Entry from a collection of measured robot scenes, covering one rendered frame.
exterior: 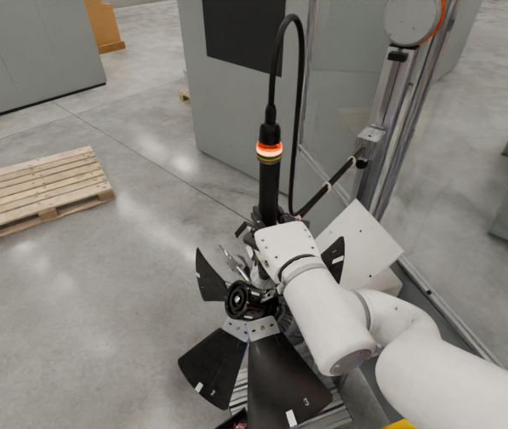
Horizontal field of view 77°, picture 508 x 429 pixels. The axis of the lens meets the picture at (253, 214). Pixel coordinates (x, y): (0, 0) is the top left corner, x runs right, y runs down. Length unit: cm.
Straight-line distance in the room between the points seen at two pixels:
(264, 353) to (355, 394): 136
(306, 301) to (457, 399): 22
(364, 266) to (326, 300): 61
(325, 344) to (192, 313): 204
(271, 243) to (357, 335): 21
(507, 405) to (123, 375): 218
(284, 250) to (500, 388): 33
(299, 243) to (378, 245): 54
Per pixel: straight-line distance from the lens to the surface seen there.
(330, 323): 46
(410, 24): 114
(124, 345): 246
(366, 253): 109
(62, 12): 629
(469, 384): 35
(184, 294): 256
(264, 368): 95
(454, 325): 143
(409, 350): 38
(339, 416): 212
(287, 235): 58
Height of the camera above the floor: 206
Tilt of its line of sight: 41 degrees down
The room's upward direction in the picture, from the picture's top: straight up
